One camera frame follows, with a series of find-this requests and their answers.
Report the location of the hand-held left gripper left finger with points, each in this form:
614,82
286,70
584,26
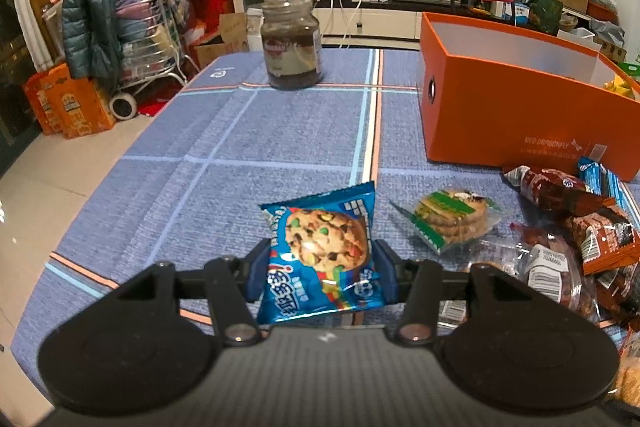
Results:
257,274

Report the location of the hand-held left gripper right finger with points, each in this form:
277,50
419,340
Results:
385,272

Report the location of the blue chocolate chip cookie packet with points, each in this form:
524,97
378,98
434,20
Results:
320,247

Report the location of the orange cardboard box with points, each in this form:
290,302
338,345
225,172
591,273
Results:
500,117

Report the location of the red-brown snack packet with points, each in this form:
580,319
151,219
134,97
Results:
602,237

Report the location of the clear cookie packet green label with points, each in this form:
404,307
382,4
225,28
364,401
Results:
450,217

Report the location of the blue checked tablecloth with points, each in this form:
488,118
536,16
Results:
200,187

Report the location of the clear red-edged snack packet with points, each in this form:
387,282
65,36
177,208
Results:
545,267

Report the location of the dark brown cookie packet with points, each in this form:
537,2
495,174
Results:
550,187

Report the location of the glass jar with dark contents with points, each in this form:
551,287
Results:
292,47

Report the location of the blue striped snack packet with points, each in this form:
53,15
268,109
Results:
597,179

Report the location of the metal trolley cart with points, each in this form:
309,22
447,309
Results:
150,52

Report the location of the orange printed carton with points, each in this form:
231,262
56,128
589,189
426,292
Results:
70,102

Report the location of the glass television stand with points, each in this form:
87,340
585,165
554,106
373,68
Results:
400,14

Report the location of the clear cracker packet red ends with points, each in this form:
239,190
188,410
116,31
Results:
630,367

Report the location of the yellow crinkled snack packet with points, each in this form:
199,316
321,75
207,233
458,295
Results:
622,88

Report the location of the dark green puffer jacket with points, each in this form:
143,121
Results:
95,12

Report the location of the wooden chair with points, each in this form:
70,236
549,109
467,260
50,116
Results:
45,7

